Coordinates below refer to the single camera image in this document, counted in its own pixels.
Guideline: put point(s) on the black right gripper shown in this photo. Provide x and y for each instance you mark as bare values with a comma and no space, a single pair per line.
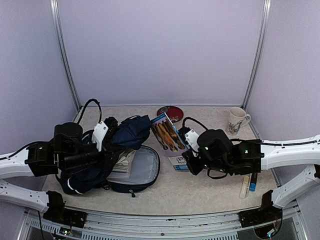
194,169

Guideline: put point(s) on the blue white workbook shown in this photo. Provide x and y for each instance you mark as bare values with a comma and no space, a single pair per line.
170,141

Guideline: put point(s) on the navy blue student backpack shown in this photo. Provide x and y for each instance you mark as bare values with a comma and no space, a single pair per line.
127,141

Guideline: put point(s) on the pink illustrated picture book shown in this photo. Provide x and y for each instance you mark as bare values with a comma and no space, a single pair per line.
123,165

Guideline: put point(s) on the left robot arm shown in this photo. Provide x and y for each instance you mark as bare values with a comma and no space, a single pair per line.
65,153

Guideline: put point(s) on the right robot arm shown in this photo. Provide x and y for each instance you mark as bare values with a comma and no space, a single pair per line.
212,150

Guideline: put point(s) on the red floral round plate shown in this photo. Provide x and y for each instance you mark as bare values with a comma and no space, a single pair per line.
174,113

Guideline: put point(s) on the cream highlighter pen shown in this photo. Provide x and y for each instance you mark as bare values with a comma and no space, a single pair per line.
243,187

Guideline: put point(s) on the white marker pen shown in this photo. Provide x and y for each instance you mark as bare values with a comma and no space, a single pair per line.
248,186

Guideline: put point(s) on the blue capped black marker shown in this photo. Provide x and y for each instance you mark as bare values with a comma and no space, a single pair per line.
253,181

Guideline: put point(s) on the white cartoon mug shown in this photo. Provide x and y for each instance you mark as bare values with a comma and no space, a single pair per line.
237,118

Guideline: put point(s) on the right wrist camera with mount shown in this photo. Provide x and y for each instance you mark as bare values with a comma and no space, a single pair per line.
189,137

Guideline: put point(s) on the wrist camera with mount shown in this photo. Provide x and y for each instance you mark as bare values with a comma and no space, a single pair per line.
103,130
189,137

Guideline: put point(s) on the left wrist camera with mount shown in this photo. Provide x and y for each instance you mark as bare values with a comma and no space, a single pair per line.
103,130

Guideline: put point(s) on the front aluminium rail base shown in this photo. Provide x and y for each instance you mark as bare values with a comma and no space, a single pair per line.
213,226

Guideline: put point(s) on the right aluminium frame post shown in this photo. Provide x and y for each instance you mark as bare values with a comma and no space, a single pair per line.
258,52

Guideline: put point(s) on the aluminium frame post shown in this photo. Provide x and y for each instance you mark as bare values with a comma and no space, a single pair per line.
258,52
54,6

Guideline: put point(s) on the left aluminium frame post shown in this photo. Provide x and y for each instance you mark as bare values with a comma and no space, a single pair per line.
54,6

